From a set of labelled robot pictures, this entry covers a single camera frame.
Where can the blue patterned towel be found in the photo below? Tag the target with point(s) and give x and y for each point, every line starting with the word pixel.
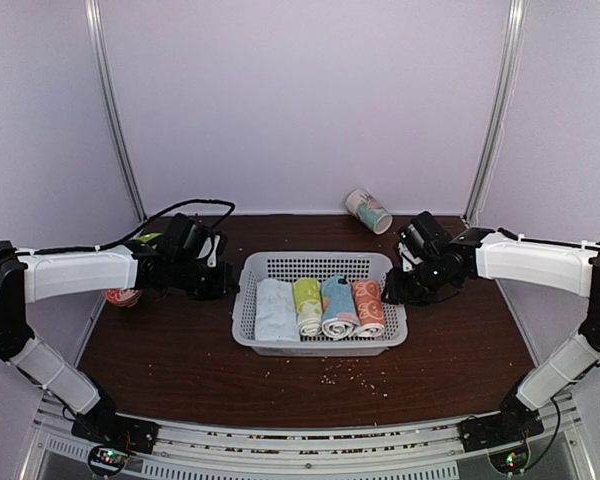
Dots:
pixel 339 317

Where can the green plate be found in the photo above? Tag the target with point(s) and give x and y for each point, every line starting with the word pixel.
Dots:
pixel 149 238

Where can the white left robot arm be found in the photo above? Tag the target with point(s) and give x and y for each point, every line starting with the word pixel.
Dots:
pixel 28 276

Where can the teal patterned paper cup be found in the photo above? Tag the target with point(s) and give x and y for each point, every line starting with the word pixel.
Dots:
pixel 365 208

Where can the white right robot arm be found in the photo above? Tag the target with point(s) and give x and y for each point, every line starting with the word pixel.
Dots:
pixel 566 266

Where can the aluminium frame post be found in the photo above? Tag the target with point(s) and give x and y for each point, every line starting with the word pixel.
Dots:
pixel 98 41
pixel 495 128

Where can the white plastic basket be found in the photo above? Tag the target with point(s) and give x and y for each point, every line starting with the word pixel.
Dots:
pixel 291 266

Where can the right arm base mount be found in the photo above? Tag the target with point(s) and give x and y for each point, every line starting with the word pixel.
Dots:
pixel 512 423

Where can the left aluminium frame post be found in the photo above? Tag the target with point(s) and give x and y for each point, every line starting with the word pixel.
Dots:
pixel 98 41

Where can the green rolled towel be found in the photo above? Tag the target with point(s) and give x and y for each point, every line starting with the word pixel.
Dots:
pixel 308 305

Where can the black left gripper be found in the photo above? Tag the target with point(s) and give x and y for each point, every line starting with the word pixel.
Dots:
pixel 222 288

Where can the orange bunny towel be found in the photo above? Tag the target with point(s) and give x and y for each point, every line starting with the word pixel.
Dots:
pixel 367 299

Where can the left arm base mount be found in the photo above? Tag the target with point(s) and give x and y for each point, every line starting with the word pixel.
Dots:
pixel 103 424

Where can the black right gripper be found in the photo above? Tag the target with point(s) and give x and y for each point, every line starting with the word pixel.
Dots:
pixel 398 293

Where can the white rolled towel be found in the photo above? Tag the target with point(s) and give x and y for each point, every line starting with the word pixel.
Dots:
pixel 275 319

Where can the right aluminium frame post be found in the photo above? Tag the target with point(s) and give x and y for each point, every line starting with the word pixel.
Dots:
pixel 495 128

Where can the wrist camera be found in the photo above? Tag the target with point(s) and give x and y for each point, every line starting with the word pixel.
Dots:
pixel 409 261
pixel 212 249

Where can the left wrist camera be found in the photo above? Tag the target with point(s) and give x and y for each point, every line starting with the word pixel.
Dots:
pixel 212 249

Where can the front aluminium rail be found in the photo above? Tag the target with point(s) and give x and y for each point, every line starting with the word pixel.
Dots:
pixel 421 450

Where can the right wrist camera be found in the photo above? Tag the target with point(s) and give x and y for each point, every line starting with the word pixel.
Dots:
pixel 409 261

